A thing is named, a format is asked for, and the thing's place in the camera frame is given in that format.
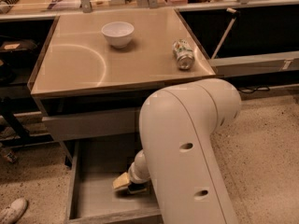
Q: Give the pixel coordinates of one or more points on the grey low shelf beam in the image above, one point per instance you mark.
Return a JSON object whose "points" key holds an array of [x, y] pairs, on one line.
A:
{"points": [[256, 64]]}

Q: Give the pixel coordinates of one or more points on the green and yellow sponge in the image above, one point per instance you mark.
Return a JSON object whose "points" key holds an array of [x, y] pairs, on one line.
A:
{"points": [[136, 188]]}

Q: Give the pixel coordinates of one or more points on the open grey middle drawer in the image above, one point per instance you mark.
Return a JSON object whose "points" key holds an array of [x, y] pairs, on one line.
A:
{"points": [[92, 199]]}

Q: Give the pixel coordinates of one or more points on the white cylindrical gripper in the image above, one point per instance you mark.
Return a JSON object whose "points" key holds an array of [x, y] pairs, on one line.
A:
{"points": [[135, 176]]}

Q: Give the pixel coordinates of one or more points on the black bag on shelf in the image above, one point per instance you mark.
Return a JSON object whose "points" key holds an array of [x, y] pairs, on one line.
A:
{"points": [[20, 53]]}

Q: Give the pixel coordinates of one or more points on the white sneaker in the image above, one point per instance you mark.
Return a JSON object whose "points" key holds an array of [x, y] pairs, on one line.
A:
{"points": [[12, 213]]}

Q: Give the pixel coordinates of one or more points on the white ceramic bowl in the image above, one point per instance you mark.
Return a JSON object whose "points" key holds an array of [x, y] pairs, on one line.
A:
{"points": [[118, 34]]}

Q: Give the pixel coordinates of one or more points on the grey drawer cabinet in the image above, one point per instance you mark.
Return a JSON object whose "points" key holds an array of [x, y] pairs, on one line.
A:
{"points": [[80, 72]]}

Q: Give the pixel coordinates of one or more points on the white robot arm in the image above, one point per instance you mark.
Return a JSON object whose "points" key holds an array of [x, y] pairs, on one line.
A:
{"points": [[175, 125]]}

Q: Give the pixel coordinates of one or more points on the grey top drawer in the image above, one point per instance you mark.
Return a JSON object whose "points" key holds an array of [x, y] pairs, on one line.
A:
{"points": [[92, 124]]}

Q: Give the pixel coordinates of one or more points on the silver soda can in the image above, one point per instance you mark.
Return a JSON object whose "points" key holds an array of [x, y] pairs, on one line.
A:
{"points": [[183, 54]]}

